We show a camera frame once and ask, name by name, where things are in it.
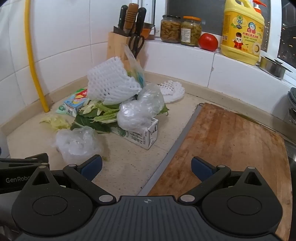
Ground black handle knife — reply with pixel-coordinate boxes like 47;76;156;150
134;7;147;36
113;5;129;35

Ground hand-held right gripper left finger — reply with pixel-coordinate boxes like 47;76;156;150
23;155;116;205

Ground dark dish rack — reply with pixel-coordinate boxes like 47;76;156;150
286;88;296;123

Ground flat white foam net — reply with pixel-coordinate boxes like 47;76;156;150
158;80;185;103

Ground dark green vegetable leaves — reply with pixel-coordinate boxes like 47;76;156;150
70;100;169;134

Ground black scissors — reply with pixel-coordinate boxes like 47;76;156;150
128;34;145;58

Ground large white foam net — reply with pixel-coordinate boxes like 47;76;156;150
87;57;142;106

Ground wooden cutting board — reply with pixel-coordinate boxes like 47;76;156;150
137;102;293;241

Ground clear bag blue print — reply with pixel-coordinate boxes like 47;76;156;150
124;45;146;90

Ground pale cabbage scraps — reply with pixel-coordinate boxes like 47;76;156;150
39;115;72;131

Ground glass jar orange lid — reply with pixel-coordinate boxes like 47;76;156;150
180;16;202;47

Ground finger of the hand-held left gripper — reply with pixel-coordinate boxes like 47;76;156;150
0;158;50;171
25;153;49;163

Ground yellow detergent bottle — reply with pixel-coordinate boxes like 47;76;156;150
220;0;265;66

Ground green white milk carton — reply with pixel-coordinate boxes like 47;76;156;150
111;117;159;151

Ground green plastic packet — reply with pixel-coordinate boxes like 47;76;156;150
55;104;70;115

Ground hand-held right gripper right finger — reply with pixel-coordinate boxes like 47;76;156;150
178;156;275;205

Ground yellow pipe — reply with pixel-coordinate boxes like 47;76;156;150
24;0;50;113

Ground red tomato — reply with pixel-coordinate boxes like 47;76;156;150
198;33;218;51

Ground metal pot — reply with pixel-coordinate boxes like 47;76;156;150
259;56;293;80

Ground glass jar yellow pickles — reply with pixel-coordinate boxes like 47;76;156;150
161;15;181;44

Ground wooden handle knife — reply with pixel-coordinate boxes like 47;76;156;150
122;3;139;36

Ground wooden knife block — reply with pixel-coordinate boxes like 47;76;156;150
106;31;146;67

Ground red blue tea carton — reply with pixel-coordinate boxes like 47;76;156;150
63;89;90;117

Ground crumpled clear plastic bag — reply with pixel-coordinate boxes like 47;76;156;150
117;83;166;131
52;126;103;165

